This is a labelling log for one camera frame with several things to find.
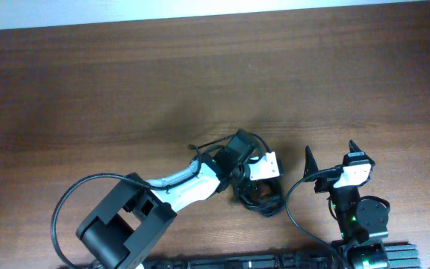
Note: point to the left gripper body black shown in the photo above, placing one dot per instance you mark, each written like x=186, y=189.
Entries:
x=254, y=190

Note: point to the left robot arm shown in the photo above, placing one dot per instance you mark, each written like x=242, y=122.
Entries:
x=127, y=224

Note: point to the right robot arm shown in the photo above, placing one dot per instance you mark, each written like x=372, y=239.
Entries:
x=362, y=220

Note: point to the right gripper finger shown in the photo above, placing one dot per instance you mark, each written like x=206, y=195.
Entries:
x=311, y=168
x=353, y=147

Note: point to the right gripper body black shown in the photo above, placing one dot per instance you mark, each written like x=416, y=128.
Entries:
x=331, y=182

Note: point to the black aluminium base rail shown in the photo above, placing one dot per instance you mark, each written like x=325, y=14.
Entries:
x=397, y=256

